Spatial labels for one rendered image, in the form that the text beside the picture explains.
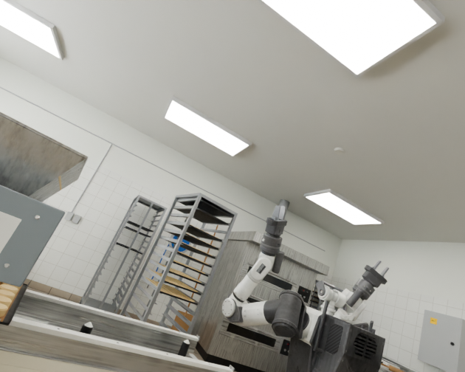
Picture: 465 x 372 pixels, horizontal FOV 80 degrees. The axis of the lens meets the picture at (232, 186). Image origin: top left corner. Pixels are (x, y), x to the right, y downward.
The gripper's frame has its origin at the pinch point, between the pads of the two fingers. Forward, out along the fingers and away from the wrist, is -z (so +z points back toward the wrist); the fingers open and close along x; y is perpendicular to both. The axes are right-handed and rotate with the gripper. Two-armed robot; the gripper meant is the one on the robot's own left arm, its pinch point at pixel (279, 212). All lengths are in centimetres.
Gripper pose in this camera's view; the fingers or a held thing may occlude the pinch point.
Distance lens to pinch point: 125.1
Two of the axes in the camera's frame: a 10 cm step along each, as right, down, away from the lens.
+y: 7.5, 2.4, -6.2
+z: -2.5, 9.7, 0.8
